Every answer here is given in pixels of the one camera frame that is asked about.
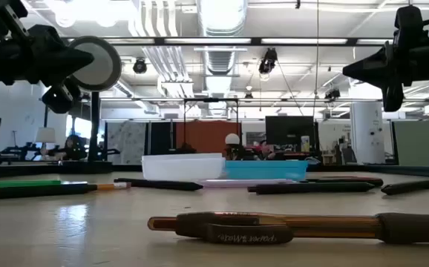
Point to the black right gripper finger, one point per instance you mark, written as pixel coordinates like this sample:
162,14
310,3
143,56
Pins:
370,68

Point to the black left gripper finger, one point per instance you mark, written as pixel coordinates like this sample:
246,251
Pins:
75,59

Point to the dark red pen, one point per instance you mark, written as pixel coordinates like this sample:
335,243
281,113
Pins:
363,181

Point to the black pen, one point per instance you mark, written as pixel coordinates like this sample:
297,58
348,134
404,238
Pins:
409,187
159,184
311,188

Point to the green marker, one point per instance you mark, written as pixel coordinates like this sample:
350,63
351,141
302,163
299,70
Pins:
14,183

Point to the orange pencil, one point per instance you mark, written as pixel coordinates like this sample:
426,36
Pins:
107,186

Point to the dark marker pen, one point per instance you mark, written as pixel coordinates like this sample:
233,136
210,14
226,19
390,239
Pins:
32,191

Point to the blue plastic basket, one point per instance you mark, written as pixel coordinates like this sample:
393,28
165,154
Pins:
266,170

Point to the clear plastic supply box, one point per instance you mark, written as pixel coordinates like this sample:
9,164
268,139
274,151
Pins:
183,168

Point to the brown Paper Mate pen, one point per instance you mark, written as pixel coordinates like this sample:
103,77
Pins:
244,233

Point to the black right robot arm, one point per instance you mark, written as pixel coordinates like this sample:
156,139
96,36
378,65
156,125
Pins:
407,20

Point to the black desk lamp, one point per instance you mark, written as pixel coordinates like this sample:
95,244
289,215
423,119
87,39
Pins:
99,63

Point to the white pillar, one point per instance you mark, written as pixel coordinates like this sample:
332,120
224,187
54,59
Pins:
366,131

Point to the white shade table lamp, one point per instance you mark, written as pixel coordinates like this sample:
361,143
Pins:
45,134

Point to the grey green partition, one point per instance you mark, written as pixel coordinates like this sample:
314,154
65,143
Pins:
422,142

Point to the person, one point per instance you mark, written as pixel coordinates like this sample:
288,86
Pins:
73,146
233,148
262,149

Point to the marbled partition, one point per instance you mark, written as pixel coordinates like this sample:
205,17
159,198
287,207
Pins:
127,142

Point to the yellow container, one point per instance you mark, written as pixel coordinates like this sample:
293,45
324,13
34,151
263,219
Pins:
305,143

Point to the black monitor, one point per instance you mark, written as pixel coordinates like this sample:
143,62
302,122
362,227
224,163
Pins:
289,130

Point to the orange partition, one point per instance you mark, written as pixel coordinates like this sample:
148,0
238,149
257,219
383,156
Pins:
207,135

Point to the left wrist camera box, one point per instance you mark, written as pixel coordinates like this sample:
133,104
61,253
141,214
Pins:
60,99

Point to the black hanging camera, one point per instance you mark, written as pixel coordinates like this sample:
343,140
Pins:
268,61
139,66

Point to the black overhead frame beam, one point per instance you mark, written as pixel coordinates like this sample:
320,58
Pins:
255,41
292,100

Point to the silver ceiling duct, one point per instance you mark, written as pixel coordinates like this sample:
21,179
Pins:
222,22

